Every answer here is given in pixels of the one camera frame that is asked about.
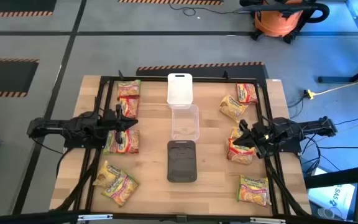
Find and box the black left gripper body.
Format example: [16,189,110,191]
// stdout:
[99,104,127,146]

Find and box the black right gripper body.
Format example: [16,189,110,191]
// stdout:
[239,119,275,159]

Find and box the red Maruchan noodle pack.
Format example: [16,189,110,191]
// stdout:
[236,82,259,105]
[116,96,140,120]
[227,138,257,166]
[114,129,140,155]

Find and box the black mat hazard-striped edge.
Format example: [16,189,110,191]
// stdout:
[135,61,270,88]
[0,0,57,18]
[118,0,225,6]
[0,57,40,98]

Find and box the clear plastic bin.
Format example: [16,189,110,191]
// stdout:
[170,104,200,142]

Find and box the dark smoked plastic bin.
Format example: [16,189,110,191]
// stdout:
[166,139,198,184]

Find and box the black metal desk foot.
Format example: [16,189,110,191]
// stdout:
[317,58,358,85]

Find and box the clear plastic cup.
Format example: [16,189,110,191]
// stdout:
[317,207,343,220]

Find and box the orange shop vacuum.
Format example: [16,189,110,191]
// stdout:
[249,0,307,44]

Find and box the black rig crossbar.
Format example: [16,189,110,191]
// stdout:
[0,210,358,224]

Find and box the black aluminium table frame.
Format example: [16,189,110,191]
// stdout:
[84,70,291,218]

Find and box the yellow extension cord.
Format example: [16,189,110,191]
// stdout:
[305,75,358,100]

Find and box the silver metal bracket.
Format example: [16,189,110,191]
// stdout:
[249,217,287,224]
[77,213,114,222]

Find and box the black vacuum hose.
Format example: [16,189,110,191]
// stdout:
[233,0,331,24]

